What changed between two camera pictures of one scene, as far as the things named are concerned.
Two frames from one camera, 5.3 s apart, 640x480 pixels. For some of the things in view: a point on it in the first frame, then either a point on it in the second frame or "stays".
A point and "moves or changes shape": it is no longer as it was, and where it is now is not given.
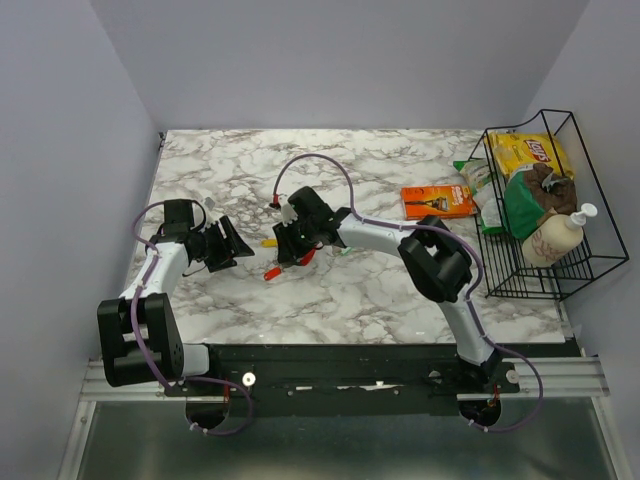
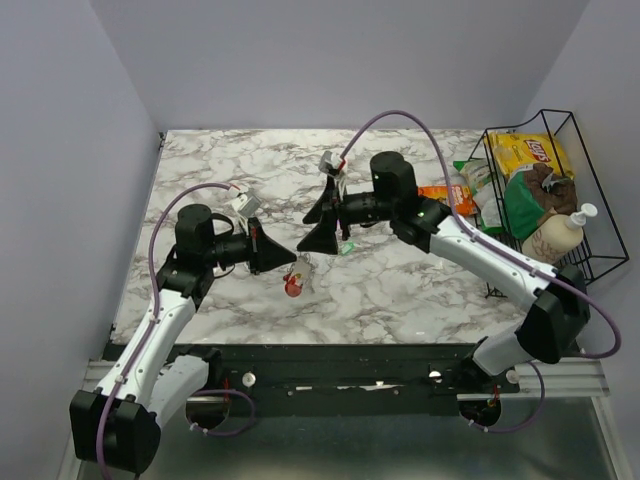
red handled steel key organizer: [307, 259] moves or changes shape
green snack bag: [522, 210] stays
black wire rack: [543, 227] stays
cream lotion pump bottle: [554, 236] stays
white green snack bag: [488, 193] stays
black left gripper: [224, 256] → [262, 252]
